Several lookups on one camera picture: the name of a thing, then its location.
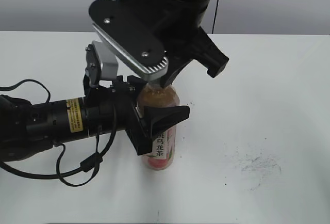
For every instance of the white bottle cap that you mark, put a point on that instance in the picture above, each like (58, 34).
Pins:
(155, 84)

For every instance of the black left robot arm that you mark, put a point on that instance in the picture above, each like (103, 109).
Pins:
(28, 129)

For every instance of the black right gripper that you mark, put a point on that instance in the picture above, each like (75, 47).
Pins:
(177, 24)

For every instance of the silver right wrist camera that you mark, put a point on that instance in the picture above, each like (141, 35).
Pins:
(129, 39)

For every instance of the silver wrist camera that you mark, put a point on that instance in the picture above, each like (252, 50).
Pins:
(129, 39)
(102, 64)

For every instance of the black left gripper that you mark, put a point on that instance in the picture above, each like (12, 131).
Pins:
(113, 109)

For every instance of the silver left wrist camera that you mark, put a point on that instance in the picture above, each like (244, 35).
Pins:
(102, 64)

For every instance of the peach oolong tea bottle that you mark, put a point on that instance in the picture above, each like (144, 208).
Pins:
(163, 150)

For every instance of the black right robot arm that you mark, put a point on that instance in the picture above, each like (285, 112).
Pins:
(177, 25)

